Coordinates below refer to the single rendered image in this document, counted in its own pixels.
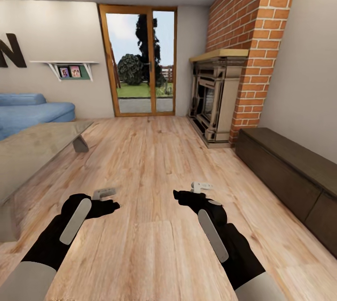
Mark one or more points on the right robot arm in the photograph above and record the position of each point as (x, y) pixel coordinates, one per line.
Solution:
(249, 279)

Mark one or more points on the sofa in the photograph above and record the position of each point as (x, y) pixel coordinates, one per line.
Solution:
(20, 111)

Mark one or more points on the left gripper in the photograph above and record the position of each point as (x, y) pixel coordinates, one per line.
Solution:
(106, 207)

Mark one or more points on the decorative sign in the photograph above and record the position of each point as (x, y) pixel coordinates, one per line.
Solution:
(15, 55)

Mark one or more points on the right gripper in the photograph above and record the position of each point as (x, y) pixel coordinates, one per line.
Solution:
(187, 198)

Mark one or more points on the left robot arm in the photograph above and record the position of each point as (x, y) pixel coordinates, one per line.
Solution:
(33, 276)

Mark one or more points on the cabinet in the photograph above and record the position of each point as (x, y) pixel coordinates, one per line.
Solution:
(303, 180)

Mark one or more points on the countertop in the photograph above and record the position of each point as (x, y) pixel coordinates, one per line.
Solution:
(220, 53)

